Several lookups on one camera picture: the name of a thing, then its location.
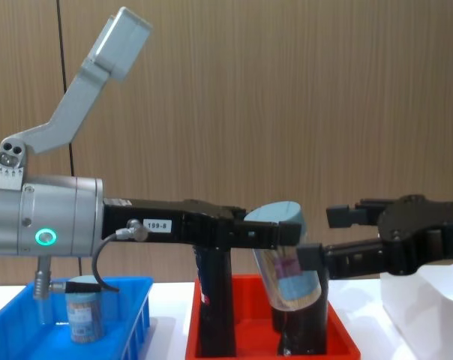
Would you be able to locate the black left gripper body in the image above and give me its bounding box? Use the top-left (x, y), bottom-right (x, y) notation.
top-left (101, 197), bottom-right (236, 251)

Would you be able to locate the dark bottle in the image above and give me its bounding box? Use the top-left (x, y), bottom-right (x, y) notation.
top-left (277, 262), bottom-right (329, 356)
top-left (193, 245), bottom-right (238, 358)

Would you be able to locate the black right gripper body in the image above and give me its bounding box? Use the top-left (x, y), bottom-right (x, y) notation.
top-left (375, 193), bottom-right (453, 278)

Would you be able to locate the blue plastic bin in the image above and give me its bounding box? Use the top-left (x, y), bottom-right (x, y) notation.
top-left (0, 276), bottom-right (155, 360)

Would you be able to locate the white plastic container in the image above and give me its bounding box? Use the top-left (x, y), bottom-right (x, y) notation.
top-left (379, 257), bottom-right (453, 348)

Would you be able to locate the thin dark gripper cable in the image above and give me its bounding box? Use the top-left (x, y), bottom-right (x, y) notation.
top-left (33, 218), bottom-right (149, 301)

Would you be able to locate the red plastic bin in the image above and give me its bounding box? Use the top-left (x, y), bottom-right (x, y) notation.
top-left (184, 273), bottom-right (362, 360)

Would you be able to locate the toothpick jar with teal cap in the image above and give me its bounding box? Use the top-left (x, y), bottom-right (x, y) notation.
top-left (65, 275), bottom-right (107, 344)
top-left (244, 200), bottom-right (324, 312)

